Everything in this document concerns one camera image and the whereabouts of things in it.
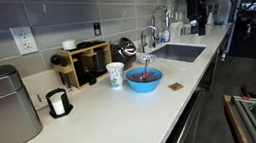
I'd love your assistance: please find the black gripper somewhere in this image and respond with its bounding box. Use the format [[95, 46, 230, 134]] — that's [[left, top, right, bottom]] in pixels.
[[185, 0, 214, 38]]

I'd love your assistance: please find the black holder with white filters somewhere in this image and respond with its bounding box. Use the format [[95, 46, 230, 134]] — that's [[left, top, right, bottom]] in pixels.
[[44, 86, 76, 121]]

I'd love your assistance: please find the wooden rack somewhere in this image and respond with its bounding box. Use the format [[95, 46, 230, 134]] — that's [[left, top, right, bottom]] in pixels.
[[51, 39, 117, 93]]

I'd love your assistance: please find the steel sink basin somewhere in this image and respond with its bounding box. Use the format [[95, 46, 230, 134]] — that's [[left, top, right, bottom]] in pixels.
[[149, 39, 208, 69]]

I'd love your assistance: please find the soap bottle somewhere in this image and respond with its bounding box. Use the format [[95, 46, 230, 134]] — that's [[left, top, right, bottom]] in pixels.
[[161, 28, 172, 43]]

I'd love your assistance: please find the tall chrome faucet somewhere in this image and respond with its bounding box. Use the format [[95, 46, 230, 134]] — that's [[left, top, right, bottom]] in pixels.
[[148, 3, 176, 46]]

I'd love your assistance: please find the small chrome faucet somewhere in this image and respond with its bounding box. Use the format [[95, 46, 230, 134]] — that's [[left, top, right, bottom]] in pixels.
[[138, 24, 162, 53]]

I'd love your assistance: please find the blue patterned white plate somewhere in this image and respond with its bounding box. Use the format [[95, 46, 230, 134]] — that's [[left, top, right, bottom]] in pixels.
[[137, 51, 158, 66]]

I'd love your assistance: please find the small brown packet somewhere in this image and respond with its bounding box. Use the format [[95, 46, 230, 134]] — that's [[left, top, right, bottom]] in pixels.
[[167, 81, 185, 93]]

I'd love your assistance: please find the metal spoon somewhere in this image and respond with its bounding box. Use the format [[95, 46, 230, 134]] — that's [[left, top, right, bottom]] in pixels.
[[136, 57, 154, 83]]

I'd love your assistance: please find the blue bowl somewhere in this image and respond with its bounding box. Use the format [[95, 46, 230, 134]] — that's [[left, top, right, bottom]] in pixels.
[[124, 64, 166, 96]]

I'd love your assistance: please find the patterned paper cup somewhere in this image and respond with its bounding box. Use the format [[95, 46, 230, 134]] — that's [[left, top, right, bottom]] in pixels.
[[105, 60, 128, 90]]

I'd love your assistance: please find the black mesh tray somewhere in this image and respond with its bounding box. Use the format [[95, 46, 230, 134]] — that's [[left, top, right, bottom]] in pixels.
[[76, 38, 107, 50]]

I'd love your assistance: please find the black cylinder coffee press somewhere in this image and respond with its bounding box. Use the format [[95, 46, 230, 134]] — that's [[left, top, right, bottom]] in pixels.
[[73, 50, 100, 89]]

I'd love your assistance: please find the white round cap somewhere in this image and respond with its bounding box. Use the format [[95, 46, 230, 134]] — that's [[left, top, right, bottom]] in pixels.
[[61, 37, 78, 52]]

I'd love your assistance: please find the black knob tamper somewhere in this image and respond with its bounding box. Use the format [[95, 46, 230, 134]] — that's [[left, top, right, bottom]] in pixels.
[[49, 52, 69, 68]]

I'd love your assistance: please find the white power outlet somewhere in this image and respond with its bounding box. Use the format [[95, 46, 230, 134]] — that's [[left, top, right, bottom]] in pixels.
[[9, 24, 40, 57]]

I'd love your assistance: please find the wooden platform with metal rail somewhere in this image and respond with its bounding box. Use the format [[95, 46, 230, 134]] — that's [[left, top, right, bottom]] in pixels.
[[222, 89, 256, 143]]

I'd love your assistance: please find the black wall switch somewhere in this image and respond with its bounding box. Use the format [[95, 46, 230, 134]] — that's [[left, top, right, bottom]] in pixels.
[[92, 21, 103, 37]]

